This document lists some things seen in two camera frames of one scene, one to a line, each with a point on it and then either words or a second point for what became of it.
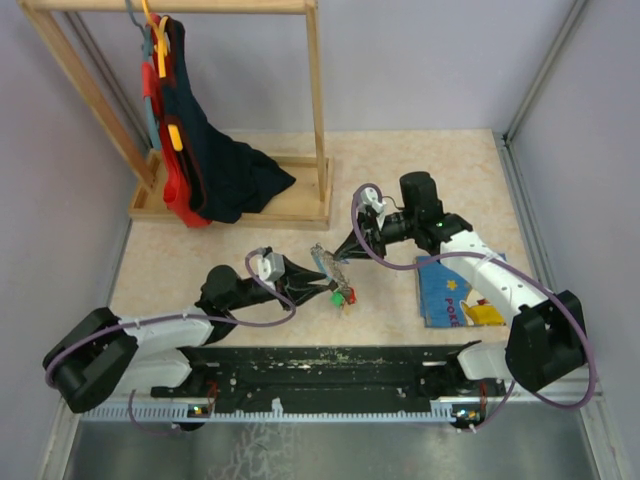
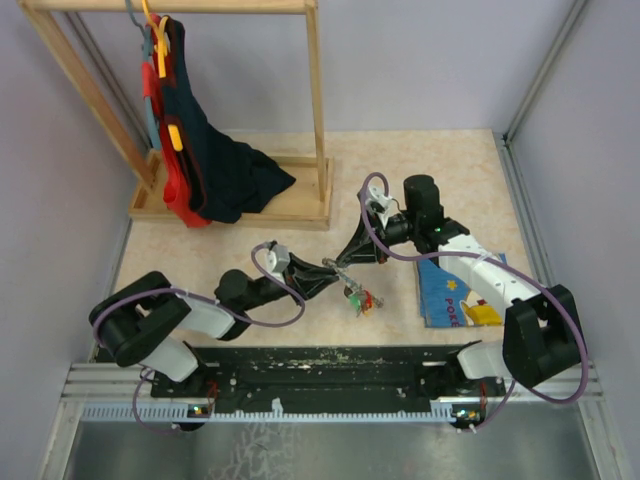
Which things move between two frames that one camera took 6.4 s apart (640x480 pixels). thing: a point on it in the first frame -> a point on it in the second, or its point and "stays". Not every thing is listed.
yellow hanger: x=162 y=49 stays
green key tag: x=337 y=298 -> x=354 y=300
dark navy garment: x=225 y=169 stays
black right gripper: x=352 y=248 stays
